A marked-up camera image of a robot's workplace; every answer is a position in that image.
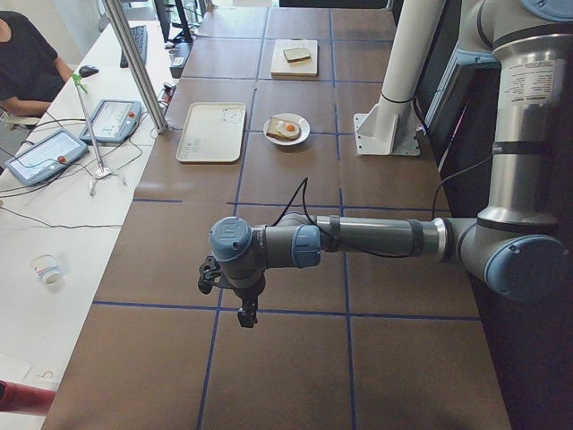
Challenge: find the blue teach pendant near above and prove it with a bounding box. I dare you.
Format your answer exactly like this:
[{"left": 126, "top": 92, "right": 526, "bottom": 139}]
[{"left": 4, "top": 129, "right": 88, "bottom": 186}]

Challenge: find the cream bear tray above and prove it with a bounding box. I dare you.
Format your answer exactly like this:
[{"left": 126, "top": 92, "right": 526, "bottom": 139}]
[{"left": 175, "top": 102, "right": 246, "bottom": 163}]

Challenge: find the black keyboard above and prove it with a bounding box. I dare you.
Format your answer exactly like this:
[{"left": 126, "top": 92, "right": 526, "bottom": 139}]
[{"left": 119, "top": 25, "right": 148, "bottom": 68}]

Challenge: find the light wooden cutting board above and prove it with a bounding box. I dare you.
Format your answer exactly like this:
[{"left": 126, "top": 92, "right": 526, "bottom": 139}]
[{"left": 270, "top": 39, "right": 319, "bottom": 78}]

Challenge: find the aluminium frame post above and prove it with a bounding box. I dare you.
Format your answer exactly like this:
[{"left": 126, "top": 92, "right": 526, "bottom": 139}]
[{"left": 103, "top": 0, "right": 168, "bottom": 134}]

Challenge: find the thin metal stand rod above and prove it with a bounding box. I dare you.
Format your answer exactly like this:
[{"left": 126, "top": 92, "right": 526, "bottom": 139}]
[{"left": 72, "top": 73, "right": 128, "bottom": 197}]

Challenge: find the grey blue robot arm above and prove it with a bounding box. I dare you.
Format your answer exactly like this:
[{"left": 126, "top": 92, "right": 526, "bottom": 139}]
[{"left": 198, "top": 1, "right": 572, "bottom": 328}]

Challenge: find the white pillar with base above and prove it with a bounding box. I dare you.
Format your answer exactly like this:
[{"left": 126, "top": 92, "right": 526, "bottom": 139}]
[{"left": 354, "top": 0, "right": 446, "bottom": 157}]

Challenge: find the blue teach pendant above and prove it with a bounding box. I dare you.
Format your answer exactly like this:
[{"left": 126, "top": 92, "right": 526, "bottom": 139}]
[
  {"left": 90, "top": 99, "right": 142, "bottom": 146},
  {"left": 4, "top": 129, "right": 88, "bottom": 186}
]

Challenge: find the bread slice with brown crust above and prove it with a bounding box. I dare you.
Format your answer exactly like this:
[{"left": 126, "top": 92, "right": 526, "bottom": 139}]
[{"left": 283, "top": 47, "right": 312, "bottom": 64}]

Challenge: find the blue teach pendant far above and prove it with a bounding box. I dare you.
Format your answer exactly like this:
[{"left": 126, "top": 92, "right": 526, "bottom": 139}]
[{"left": 90, "top": 99, "right": 142, "bottom": 146}]

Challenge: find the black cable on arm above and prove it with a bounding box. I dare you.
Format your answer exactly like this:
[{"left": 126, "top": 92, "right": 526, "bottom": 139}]
[{"left": 271, "top": 176, "right": 420, "bottom": 259}]

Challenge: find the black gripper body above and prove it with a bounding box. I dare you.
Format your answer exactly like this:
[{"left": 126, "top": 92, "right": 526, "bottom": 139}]
[{"left": 199, "top": 255, "right": 265, "bottom": 301}]

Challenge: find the black monitor stand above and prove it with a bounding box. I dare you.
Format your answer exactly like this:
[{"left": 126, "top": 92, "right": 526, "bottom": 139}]
[{"left": 154, "top": 0, "right": 205, "bottom": 47}]

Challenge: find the red object at edge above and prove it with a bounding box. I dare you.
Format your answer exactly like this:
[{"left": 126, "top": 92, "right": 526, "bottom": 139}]
[{"left": 0, "top": 381, "right": 56, "bottom": 416}]

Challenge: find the fried egg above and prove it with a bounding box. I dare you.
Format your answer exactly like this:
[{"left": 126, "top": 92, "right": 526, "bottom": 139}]
[{"left": 273, "top": 120, "right": 301, "bottom": 140}]

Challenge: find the paper cup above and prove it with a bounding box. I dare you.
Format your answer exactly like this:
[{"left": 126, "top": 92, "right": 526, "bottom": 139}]
[{"left": 30, "top": 254, "right": 62, "bottom": 285}]

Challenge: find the black computer mouse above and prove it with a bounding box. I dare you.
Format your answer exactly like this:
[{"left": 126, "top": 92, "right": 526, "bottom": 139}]
[{"left": 78, "top": 65, "right": 99, "bottom": 78}]

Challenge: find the seated person in black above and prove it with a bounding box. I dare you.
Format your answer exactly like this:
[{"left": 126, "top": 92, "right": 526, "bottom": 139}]
[{"left": 1, "top": 11, "right": 73, "bottom": 117}]

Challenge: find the white round plate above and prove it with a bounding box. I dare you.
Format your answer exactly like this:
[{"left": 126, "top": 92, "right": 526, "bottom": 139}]
[{"left": 263, "top": 113, "right": 310, "bottom": 146}]

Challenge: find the bottom bread slice on plate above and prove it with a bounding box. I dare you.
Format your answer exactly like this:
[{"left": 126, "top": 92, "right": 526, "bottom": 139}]
[{"left": 266, "top": 116, "right": 301, "bottom": 142}]

